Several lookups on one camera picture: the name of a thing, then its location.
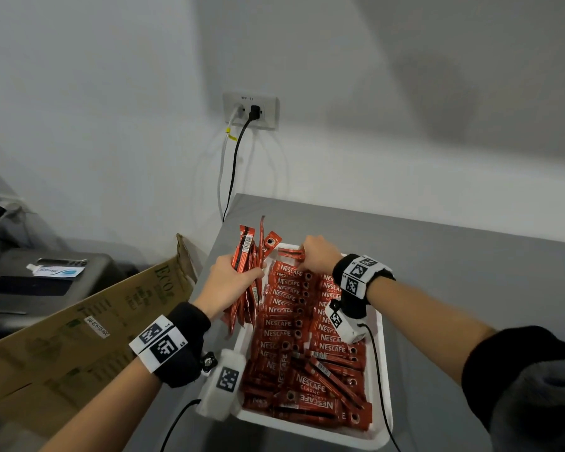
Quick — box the pile of red coffee sachets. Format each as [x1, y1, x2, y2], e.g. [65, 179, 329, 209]
[241, 350, 374, 431]

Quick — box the person's left forearm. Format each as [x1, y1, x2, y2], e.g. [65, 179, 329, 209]
[40, 357, 163, 452]

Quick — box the dark grey printer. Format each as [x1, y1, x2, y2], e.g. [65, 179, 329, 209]
[0, 249, 123, 347]

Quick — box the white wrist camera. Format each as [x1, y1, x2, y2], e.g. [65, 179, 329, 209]
[196, 348, 247, 422]
[325, 298, 369, 344]

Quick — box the grey wall socket plate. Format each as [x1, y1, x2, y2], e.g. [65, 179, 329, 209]
[222, 92, 280, 131]

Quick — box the grey knit garment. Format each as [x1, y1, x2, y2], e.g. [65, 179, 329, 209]
[489, 360, 565, 452]

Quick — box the brown cardboard box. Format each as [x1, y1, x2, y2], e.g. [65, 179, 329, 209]
[0, 234, 196, 438]

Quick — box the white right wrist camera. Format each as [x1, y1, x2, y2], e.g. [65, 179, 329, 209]
[325, 298, 369, 344]

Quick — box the black power cable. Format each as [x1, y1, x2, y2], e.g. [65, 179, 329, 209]
[222, 118, 254, 223]

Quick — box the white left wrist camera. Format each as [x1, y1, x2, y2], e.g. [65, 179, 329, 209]
[196, 348, 247, 422]

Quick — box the bunch of Nescafe sachets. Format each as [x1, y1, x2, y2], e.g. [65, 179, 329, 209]
[221, 216, 283, 335]

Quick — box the white and blue packet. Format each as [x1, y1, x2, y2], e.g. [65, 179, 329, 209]
[26, 264, 85, 278]

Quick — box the black right camera cable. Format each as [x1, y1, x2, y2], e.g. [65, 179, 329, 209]
[360, 323, 401, 452]

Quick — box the white power cable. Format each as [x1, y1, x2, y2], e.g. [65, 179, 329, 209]
[216, 105, 244, 221]

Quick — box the black left wristband with markers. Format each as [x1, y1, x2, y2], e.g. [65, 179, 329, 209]
[128, 301, 212, 389]

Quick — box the black shirt sleeve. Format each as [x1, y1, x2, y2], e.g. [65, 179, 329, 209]
[461, 326, 565, 431]

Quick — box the person's right forearm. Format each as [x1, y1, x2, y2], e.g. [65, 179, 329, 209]
[367, 277, 498, 387]

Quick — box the black left camera cable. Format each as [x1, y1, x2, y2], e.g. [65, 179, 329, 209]
[159, 399, 202, 452]

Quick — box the pile of red Nescafe sachets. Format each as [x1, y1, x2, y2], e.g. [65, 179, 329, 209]
[252, 261, 368, 358]

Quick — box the white plastic tray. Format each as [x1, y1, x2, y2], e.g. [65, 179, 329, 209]
[233, 243, 394, 451]

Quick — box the person's left hand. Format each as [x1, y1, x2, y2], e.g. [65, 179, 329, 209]
[193, 254, 264, 321]

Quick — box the black wristband with markers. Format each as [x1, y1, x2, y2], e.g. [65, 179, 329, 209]
[128, 301, 212, 389]
[331, 254, 396, 320]

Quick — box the person's right hand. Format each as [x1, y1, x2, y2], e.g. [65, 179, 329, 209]
[299, 235, 343, 277]

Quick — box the black camera cable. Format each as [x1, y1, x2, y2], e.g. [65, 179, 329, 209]
[360, 323, 401, 452]
[159, 399, 202, 452]

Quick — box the black right wristband with markers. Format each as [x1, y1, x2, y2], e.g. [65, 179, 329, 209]
[331, 254, 396, 320]

